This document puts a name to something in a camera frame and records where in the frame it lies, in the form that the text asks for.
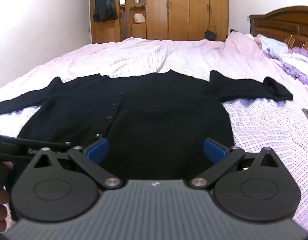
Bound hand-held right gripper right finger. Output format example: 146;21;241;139
190;137;284;189

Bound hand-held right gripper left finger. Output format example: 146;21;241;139
27;138;123;189

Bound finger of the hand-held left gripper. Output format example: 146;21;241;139
0;134;72;162

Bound black button cardigan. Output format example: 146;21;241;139
0;70;294;180

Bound person's left hand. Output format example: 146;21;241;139
0;162;14;230

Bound pink checkered bed sheet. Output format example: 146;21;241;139
0;37;308;230

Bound white and purple pillows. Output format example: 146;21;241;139
266;46;308;90

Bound light blue white cloth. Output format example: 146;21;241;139
254;34;289;54

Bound dark wooden headboard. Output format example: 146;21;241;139
249;5;308;52

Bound wooden wardrobe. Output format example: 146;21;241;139
145;0;229;42

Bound hanging black coat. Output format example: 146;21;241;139
92;0;119;22

